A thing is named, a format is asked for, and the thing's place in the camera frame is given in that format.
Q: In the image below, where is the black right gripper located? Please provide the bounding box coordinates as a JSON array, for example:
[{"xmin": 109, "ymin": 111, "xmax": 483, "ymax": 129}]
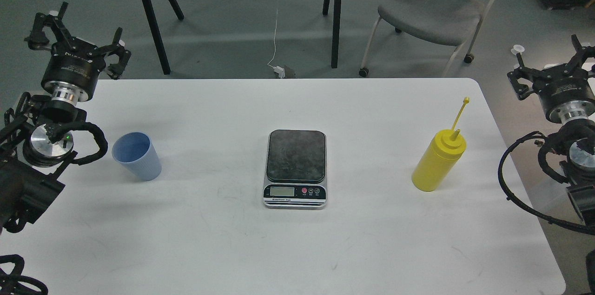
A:
[{"xmin": 507, "ymin": 34, "xmax": 595, "ymax": 124}]

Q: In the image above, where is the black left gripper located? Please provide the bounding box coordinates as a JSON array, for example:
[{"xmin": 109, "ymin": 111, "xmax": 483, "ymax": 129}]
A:
[{"xmin": 25, "ymin": 2, "xmax": 132, "ymax": 103}]

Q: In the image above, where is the blue ribbed plastic cup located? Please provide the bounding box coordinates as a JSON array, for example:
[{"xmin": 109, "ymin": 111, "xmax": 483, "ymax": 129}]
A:
[{"xmin": 111, "ymin": 131, "xmax": 162, "ymax": 181}]

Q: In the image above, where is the yellow squeeze bottle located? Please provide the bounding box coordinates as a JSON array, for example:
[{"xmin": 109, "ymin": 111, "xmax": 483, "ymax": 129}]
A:
[{"xmin": 411, "ymin": 97, "xmax": 470, "ymax": 192}]

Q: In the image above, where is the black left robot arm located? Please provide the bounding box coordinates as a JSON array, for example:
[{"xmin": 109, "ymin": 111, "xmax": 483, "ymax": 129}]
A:
[{"xmin": 0, "ymin": 2, "xmax": 131, "ymax": 233}]

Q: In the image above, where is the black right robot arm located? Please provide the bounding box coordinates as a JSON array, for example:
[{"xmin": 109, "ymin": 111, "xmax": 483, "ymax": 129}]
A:
[{"xmin": 497, "ymin": 35, "xmax": 595, "ymax": 236}]

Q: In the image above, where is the digital kitchen scale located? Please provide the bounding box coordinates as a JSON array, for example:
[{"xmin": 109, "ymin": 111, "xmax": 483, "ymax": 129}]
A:
[{"xmin": 262, "ymin": 129, "xmax": 329, "ymax": 210}]

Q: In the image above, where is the small white spool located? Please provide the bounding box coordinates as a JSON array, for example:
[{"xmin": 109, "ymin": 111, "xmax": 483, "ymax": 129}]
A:
[{"xmin": 510, "ymin": 44, "xmax": 525, "ymax": 55}]

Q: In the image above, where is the grey office chair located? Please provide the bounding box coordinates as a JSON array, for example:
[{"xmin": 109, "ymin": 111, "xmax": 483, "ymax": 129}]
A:
[{"xmin": 359, "ymin": 0, "xmax": 495, "ymax": 77}]

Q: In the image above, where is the white cable with plug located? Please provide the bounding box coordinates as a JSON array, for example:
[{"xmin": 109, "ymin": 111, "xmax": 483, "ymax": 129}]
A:
[{"xmin": 267, "ymin": 0, "xmax": 296, "ymax": 79}]

